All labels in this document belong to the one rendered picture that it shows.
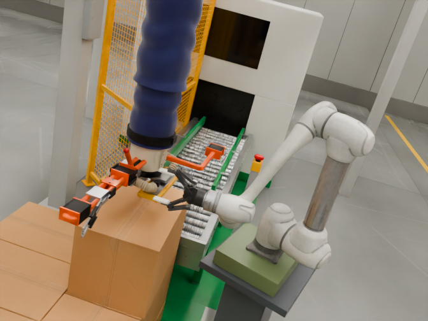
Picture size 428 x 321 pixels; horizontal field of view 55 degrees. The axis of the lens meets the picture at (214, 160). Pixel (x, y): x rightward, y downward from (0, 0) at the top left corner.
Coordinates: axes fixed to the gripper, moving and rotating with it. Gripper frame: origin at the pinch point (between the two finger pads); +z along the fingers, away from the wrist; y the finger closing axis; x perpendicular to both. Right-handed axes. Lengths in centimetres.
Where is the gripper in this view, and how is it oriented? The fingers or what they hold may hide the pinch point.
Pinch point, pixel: (158, 184)
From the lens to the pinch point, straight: 175.8
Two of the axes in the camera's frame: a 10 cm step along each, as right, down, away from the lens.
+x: 2.0, -3.5, 9.1
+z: -9.5, -2.9, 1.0
